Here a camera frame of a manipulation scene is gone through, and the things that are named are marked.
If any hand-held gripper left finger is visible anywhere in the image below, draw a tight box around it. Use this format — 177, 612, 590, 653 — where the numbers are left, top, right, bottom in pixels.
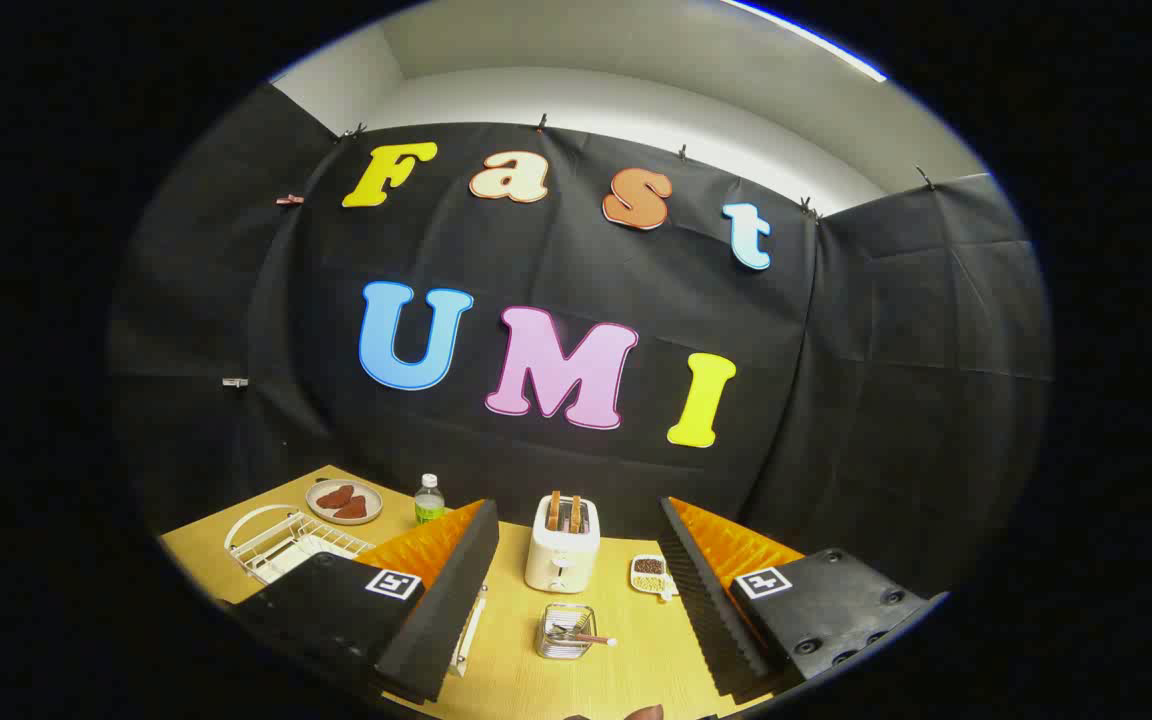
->
226, 498, 501, 706

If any metal wire basket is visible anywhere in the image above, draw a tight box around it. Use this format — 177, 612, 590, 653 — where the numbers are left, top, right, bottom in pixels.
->
536, 603, 597, 661

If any white toaster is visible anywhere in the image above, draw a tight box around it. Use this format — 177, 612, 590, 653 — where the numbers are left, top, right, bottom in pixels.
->
524, 495, 602, 594

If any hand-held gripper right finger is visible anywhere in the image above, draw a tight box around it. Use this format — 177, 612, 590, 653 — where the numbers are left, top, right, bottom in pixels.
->
657, 496, 949, 704

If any small grey plate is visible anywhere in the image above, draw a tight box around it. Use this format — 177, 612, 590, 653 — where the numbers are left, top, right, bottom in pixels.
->
305, 478, 384, 526

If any white divided grain tray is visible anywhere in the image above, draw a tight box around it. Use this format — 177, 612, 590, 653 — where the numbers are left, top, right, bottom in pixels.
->
630, 554, 678, 602

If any green label drink bottle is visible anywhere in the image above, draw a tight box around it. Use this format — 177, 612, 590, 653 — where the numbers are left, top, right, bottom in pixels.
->
414, 473, 446, 526

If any white wire dish rack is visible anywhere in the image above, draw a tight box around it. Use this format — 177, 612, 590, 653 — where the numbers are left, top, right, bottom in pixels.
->
224, 505, 487, 679

